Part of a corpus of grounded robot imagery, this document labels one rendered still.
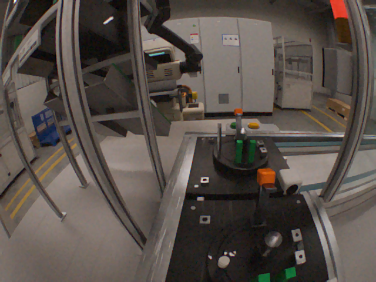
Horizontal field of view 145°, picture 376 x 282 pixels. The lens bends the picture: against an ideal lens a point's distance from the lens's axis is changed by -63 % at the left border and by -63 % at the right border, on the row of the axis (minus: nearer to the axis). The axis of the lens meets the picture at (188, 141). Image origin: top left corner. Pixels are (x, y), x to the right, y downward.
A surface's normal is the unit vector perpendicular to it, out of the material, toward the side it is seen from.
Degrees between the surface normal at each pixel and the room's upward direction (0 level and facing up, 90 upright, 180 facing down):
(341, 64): 90
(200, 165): 0
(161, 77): 98
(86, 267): 0
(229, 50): 90
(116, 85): 90
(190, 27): 90
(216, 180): 0
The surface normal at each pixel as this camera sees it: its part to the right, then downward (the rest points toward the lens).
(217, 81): -0.08, 0.48
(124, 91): 0.95, 0.07
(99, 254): -0.09, -0.88
